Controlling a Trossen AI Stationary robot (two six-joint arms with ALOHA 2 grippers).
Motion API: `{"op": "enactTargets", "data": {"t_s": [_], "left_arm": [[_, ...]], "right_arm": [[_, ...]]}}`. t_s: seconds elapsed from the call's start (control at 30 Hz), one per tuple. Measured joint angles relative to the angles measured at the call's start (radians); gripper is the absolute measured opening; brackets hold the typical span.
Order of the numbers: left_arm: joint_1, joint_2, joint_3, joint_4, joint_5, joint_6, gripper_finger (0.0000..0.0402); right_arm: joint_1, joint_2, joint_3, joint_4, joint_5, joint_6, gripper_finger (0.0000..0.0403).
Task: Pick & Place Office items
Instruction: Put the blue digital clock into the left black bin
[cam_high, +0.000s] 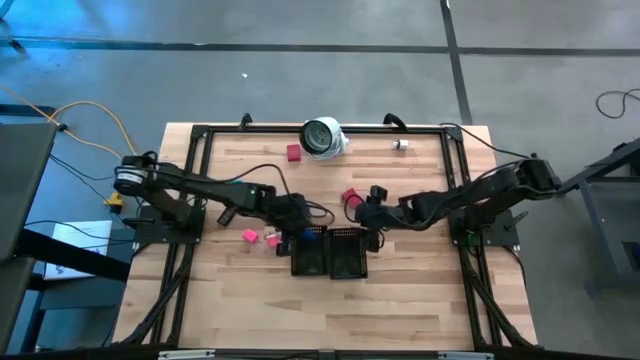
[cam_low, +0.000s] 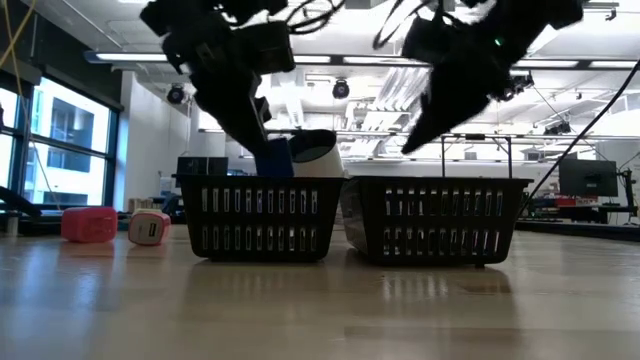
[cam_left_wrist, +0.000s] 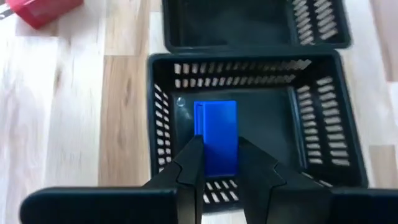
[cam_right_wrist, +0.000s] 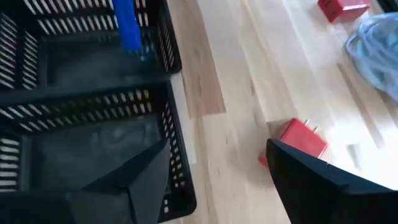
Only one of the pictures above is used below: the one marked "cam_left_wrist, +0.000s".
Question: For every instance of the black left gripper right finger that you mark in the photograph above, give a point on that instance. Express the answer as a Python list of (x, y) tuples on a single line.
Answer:
[(258, 174)]

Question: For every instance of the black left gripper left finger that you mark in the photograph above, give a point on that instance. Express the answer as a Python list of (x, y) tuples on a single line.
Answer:
[(189, 161)]

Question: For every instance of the small blue box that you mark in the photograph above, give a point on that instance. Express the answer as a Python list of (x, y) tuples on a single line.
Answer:
[(217, 130)]

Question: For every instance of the red box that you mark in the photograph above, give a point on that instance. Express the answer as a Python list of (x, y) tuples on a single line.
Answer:
[(43, 11)]

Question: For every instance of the black slotted plastic basket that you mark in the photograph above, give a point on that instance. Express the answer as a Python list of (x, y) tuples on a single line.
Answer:
[(230, 28), (264, 124)]

